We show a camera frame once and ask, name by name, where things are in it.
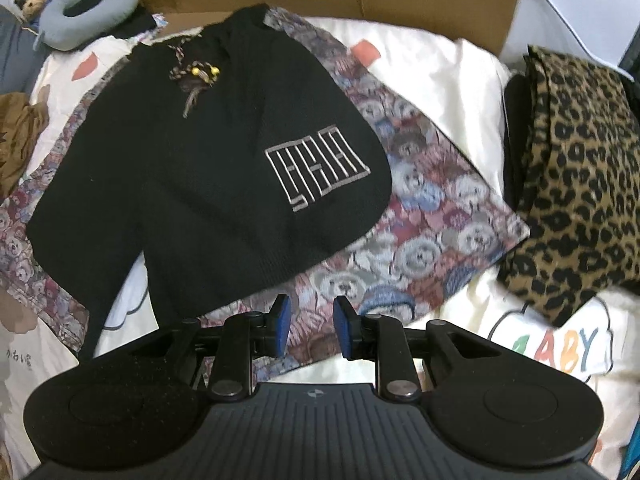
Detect black bear-pattern shorts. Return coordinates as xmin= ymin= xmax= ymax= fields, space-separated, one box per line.
xmin=0 ymin=3 xmax=532 ymax=366

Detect leopard print garment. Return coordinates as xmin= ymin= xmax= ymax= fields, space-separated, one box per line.
xmin=500 ymin=46 xmax=639 ymax=326

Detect brown crumpled garment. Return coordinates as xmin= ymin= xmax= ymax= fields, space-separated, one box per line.
xmin=0 ymin=86 xmax=49 ymax=200

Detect black cloth under pillow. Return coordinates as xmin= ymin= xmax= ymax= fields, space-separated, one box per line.
xmin=64 ymin=0 xmax=157 ymax=39

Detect light blue neck pillow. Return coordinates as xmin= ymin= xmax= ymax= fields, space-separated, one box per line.
xmin=34 ymin=0 xmax=140 ymax=51

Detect grey-blue blanket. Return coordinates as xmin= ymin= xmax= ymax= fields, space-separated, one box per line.
xmin=0 ymin=6 xmax=50 ymax=96

